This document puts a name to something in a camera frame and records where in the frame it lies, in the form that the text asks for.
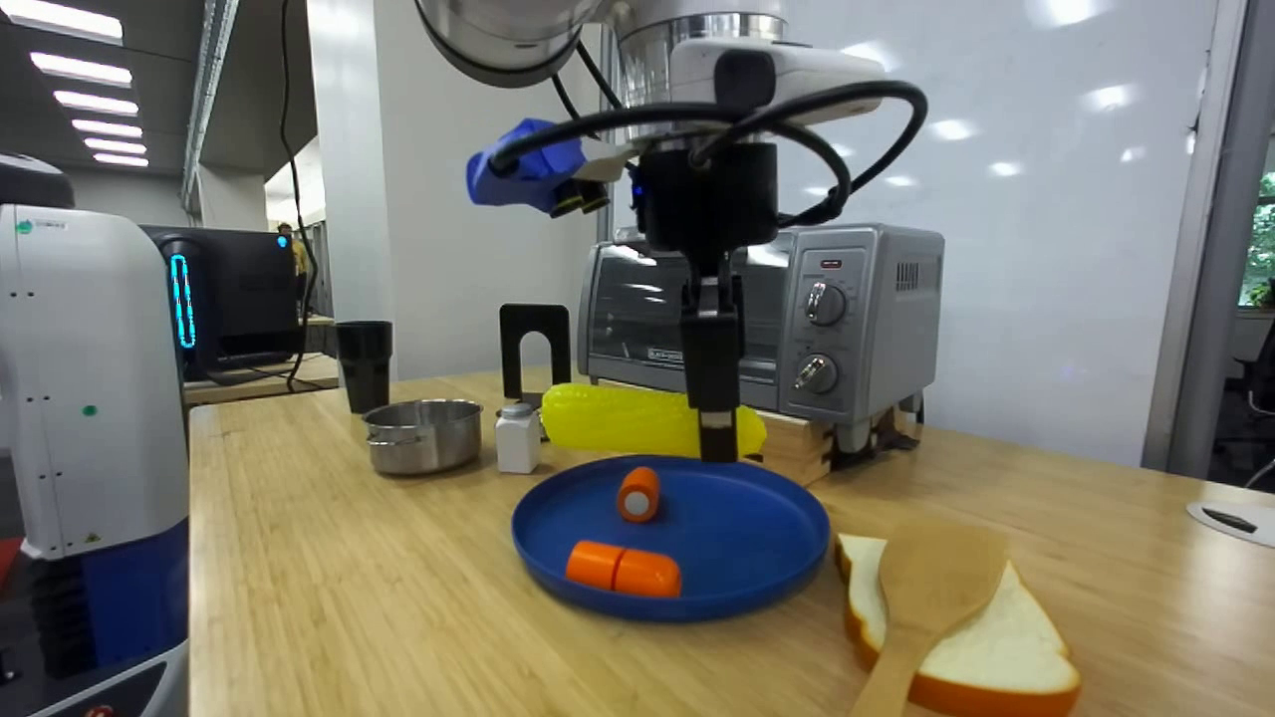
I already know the black computer with cyan light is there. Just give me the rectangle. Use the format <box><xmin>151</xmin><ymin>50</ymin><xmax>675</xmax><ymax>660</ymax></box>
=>
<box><xmin>141</xmin><ymin>218</ymin><xmax>307</xmax><ymax>381</ymax></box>

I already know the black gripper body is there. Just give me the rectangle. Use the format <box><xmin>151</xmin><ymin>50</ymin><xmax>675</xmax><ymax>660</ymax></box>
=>
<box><xmin>630</xmin><ymin>135</ymin><xmax>786</xmax><ymax>259</ymax></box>

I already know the yellow maize cob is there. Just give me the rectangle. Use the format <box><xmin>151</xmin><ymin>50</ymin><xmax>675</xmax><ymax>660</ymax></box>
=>
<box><xmin>539</xmin><ymin>380</ymin><xmax>770</xmax><ymax>463</ymax></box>

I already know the small steel pot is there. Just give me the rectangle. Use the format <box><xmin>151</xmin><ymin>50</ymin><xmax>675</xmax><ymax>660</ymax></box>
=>
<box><xmin>363</xmin><ymin>399</ymin><xmax>487</xmax><ymax>476</ymax></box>

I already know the blue round plate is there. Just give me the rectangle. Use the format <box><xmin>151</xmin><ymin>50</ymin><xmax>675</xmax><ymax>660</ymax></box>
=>
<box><xmin>509</xmin><ymin>453</ymin><xmax>837</xmax><ymax>624</ymax></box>

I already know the short orange carrot piece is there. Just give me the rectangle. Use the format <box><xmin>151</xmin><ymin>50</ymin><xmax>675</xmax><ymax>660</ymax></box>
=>
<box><xmin>615</xmin><ymin>463</ymin><xmax>667</xmax><ymax>527</ymax></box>

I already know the white salt shaker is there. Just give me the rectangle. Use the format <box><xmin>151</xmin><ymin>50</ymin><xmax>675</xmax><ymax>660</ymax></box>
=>
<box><xmin>493</xmin><ymin>399</ymin><xmax>546</xmax><ymax>476</ymax></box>

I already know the large whiteboard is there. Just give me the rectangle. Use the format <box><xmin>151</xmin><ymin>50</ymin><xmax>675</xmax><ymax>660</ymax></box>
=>
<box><xmin>602</xmin><ymin>0</ymin><xmax>1230</xmax><ymax>468</ymax></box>

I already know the long orange carrot piece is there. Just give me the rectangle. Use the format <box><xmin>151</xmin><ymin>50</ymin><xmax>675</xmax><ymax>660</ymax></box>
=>
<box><xmin>560</xmin><ymin>536</ymin><xmax>684</xmax><ymax>600</ymax></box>

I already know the white disc with black pen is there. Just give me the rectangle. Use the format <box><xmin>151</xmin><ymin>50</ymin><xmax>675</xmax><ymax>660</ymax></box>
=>
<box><xmin>1185</xmin><ymin>495</ymin><xmax>1275</xmax><ymax>551</ymax></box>

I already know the toy bread slice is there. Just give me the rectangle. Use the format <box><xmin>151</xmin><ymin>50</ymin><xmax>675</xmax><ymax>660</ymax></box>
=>
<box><xmin>831</xmin><ymin>531</ymin><xmax>1084</xmax><ymax>717</ymax></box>

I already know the wooden slatted stand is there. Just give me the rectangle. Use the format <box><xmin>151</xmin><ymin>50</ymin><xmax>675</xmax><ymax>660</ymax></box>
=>
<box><xmin>758</xmin><ymin>406</ymin><xmax>846</xmax><ymax>488</ymax></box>

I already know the tall black cup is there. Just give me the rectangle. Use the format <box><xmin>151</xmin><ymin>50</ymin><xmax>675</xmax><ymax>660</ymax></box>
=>
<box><xmin>331</xmin><ymin>317</ymin><xmax>400</xmax><ymax>418</ymax></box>

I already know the black metal bookend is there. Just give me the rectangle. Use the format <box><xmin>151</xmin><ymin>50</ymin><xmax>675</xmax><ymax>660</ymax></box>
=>
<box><xmin>497</xmin><ymin>304</ymin><xmax>578</xmax><ymax>403</ymax></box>

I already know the white wrist camera blue plug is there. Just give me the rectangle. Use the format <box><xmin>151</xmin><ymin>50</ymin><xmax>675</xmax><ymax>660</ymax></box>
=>
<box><xmin>464</xmin><ymin>34</ymin><xmax>893</xmax><ymax>218</ymax></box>

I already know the grey toaster oven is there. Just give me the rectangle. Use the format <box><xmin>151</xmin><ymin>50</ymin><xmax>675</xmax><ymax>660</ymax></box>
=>
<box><xmin>578</xmin><ymin>218</ymin><xmax>950</xmax><ymax>453</ymax></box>

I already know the white and blue robot base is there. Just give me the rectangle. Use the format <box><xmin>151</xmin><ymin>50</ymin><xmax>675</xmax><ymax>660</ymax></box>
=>
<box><xmin>0</xmin><ymin>194</ymin><xmax>191</xmax><ymax>717</ymax></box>

